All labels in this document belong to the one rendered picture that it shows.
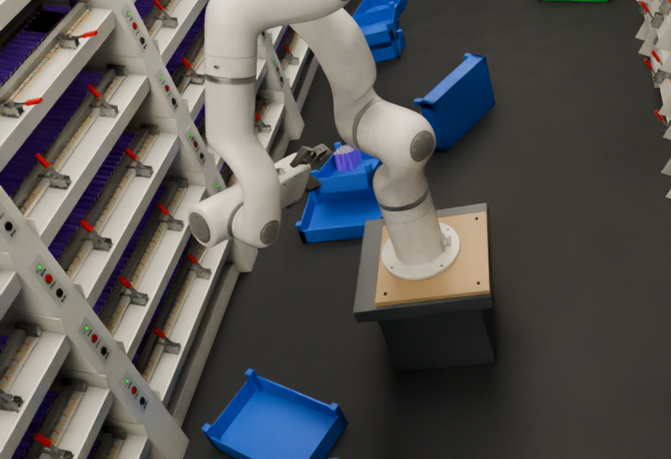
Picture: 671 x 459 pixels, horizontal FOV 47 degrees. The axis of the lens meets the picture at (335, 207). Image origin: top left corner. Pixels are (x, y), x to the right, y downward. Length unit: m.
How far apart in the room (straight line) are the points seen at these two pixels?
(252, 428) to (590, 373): 0.85
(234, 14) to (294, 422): 1.10
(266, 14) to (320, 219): 1.30
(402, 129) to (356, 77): 0.14
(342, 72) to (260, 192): 0.30
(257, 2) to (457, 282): 0.80
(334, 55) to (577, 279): 0.99
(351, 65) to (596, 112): 1.36
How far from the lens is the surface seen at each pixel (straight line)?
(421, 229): 1.74
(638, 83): 2.80
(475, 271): 1.78
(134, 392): 1.90
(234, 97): 1.34
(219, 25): 1.32
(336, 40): 1.45
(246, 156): 1.35
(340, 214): 2.52
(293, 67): 3.08
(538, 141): 2.59
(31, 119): 1.71
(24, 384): 1.67
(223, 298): 2.38
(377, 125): 1.56
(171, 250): 2.08
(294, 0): 1.33
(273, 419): 2.05
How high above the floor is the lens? 1.55
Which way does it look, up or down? 37 degrees down
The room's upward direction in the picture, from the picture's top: 22 degrees counter-clockwise
